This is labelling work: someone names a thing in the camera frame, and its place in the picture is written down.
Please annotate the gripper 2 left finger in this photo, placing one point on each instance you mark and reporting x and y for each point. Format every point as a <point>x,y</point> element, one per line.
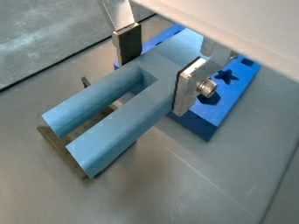
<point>126,29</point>

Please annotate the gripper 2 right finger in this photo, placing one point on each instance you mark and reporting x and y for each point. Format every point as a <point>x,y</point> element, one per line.
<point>193,78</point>

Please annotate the light blue square-circle object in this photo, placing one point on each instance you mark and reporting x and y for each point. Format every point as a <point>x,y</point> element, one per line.
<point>114,116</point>

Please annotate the black curved fixture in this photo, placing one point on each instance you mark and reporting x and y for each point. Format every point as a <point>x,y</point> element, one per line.
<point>101,143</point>

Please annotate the blue shape sorter block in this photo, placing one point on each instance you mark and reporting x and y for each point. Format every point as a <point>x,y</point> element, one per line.
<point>150,77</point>

